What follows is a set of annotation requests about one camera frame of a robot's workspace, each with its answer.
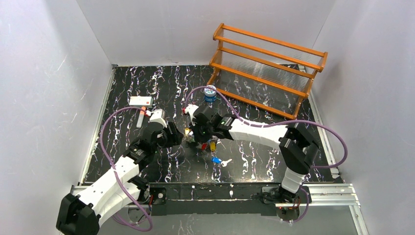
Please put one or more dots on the white box with red logo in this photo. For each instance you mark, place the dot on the white box with red logo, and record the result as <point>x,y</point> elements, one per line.
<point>141,101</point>

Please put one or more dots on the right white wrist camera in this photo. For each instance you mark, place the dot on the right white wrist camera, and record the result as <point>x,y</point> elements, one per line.
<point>190,110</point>

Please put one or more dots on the blue jar with patterned lid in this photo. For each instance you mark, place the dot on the blue jar with patterned lid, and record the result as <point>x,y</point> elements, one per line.
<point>210,93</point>

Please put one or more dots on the silver key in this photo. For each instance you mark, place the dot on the silver key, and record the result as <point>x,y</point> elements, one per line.
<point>225,163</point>

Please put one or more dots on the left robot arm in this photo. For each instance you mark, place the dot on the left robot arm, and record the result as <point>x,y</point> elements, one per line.
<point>107,188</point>

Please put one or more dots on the orange wooden shelf rack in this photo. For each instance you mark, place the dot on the orange wooden shelf rack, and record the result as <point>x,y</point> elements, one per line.
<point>268,73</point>

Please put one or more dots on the white orange marker pen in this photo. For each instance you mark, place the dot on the white orange marker pen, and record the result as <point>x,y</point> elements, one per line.
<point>141,117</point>

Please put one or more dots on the aluminium rail frame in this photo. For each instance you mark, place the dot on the aluminium rail frame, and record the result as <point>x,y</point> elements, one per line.
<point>160,199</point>

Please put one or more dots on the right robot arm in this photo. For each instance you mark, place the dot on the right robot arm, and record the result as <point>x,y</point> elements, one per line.
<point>296,144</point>

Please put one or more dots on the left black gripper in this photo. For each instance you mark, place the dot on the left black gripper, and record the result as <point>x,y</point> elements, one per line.
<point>176,135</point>

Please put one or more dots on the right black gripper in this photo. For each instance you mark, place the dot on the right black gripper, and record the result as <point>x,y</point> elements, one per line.
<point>197,129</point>

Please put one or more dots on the metal key organizer red handle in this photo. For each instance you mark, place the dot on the metal key organizer red handle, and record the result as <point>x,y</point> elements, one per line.
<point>209,145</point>

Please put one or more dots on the blue key tag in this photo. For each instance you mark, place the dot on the blue key tag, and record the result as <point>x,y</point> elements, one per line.
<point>216,160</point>

